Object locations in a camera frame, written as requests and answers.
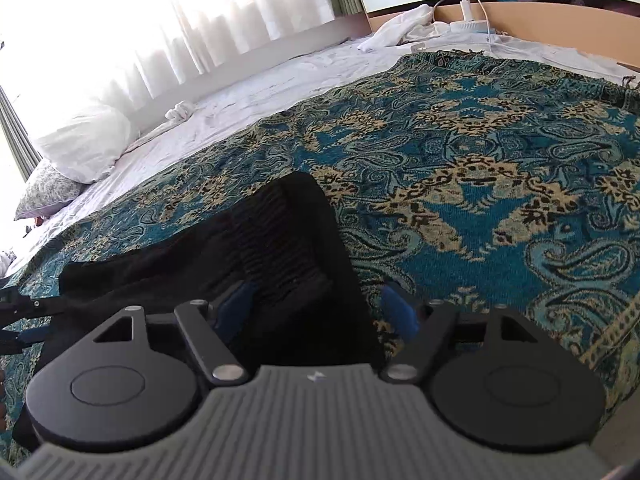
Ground small white cloth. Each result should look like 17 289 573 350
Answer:
162 101 198 125

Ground crumpled white cloth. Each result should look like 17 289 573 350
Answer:
357 4 453 53

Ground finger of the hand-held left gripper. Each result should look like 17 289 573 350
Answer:
0 287 42 319
0 326 54 357

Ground wooden headboard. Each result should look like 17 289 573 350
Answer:
367 1 640 73

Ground white pillow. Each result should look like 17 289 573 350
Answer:
30 105 133 184

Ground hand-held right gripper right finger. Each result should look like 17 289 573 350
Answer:
380 282 543 385

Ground floral pillow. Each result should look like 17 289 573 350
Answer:
14 160 83 221

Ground black pants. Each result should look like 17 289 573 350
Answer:
12 171 386 456

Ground sheer white curtain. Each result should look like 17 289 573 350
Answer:
0 0 351 151

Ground teal paisley blanket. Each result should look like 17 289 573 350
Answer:
0 50 640 461

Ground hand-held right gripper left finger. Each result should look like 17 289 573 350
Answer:
92 281 258 387

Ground white bed sheet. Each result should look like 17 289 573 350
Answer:
0 35 640 281

